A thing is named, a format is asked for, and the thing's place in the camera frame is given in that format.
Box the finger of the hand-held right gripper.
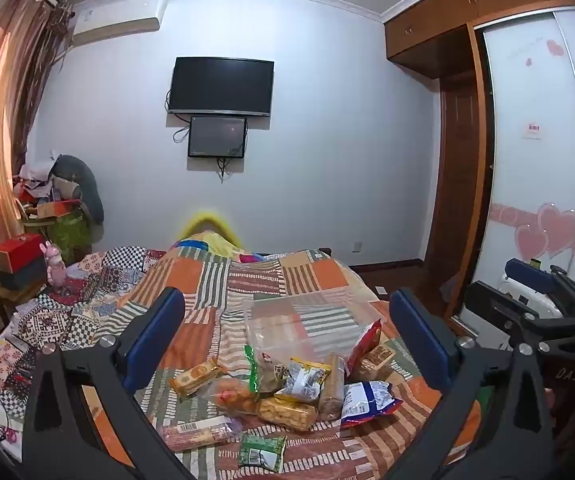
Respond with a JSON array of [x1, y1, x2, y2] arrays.
[[505, 258, 575, 311], [466, 280, 575, 361]]

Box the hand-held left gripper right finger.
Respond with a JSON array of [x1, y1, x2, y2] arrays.
[[382, 287, 555, 480]]

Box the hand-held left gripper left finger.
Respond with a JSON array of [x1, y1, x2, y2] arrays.
[[21, 286, 198, 480]]

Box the clear plastic bag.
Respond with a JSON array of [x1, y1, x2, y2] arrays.
[[242, 291, 383, 361]]

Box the green edged snack bag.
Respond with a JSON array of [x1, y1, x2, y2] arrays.
[[244, 345, 293, 393]]

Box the yellow snack packet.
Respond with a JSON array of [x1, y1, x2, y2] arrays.
[[274, 356, 333, 403]]

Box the brown snack packet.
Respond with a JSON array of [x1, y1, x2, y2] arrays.
[[350, 344, 397, 383]]

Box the red snack packet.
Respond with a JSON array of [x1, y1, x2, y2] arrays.
[[346, 318, 383, 376]]

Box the orange biscuit packet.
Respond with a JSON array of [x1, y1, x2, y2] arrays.
[[168, 357, 228, 397]]

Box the blue and white snack bag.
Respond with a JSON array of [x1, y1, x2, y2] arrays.
[[340, 380, 403, 429]]

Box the clear bag of orange crisps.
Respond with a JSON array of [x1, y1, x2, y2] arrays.
[[202, 377, 260, 416]]

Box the biscuit roll packet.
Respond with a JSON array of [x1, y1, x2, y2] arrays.
[[319, 352, 348, 422]]

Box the pink wafer packet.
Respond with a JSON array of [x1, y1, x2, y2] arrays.
[[162, 417, 243, 452]]

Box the patchwork blanket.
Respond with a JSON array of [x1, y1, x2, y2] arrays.
[[0, 245, 483, 480]]

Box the brown wooden door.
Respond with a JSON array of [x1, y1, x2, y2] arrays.
[[425, 77, 494, 267]]

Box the pink toy figure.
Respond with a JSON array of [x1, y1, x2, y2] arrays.
[[40, 241, 68, 287]]

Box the green patterned bag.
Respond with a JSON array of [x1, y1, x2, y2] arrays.
[[47, 210, 93, 266]]

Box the red wardrobe sticker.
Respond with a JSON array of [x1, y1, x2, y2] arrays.
[[519, 120, 549, 141]]

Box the yellow cracker packet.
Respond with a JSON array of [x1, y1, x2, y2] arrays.
[[256, 397, 318, 432]]

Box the orange cardboard box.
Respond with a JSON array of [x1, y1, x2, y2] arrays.
[[37, 200, 82, 219]]

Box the small green packet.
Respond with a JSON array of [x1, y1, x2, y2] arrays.
[[237, 432, 288, 472]]

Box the red box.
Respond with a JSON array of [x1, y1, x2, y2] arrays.
[[0, 232, 48, 272]]

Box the small black monitor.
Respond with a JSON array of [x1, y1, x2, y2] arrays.
[[188, 116, 248, 159]]

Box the wooden overhead cabinet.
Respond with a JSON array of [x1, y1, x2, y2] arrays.
[[384, 0, 575, 81]]

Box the white air conditioner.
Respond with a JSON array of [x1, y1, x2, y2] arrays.
[[70, 0, 168, 47]]

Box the black wall television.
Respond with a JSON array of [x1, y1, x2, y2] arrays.
[[167, 56, 275, 117]]

